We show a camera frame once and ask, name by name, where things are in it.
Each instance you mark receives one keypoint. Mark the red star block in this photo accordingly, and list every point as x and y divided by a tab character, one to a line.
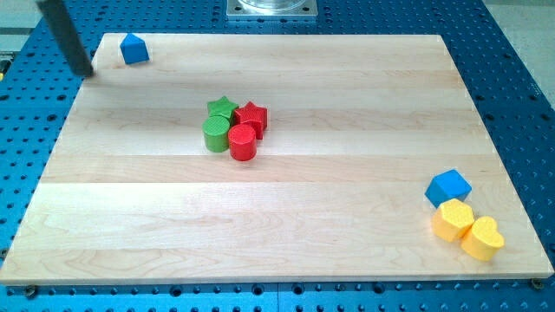
254	116

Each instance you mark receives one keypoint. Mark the green star block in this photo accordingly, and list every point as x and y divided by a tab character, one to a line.
222	107

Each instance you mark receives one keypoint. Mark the yellow hexagon block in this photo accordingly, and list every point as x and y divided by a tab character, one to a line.
452	220

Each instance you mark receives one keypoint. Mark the blue cube block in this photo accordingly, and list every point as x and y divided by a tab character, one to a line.
447	185

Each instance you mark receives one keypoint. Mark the wooden board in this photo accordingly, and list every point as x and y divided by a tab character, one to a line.
357	128

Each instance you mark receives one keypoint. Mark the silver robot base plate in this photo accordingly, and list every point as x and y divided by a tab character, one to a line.
271	8

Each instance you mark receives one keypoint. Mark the black stick end effector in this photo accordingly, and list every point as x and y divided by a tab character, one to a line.
56	15

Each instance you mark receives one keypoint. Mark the green cylinder block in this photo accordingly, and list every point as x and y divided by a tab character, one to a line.
215	130

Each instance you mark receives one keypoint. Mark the blue perforated table plate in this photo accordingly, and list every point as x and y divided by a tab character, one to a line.
503	50

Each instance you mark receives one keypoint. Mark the red cylinder block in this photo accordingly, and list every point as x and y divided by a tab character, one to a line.
242	142

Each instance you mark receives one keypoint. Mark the yellow heart block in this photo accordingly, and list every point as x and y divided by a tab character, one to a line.
483	240

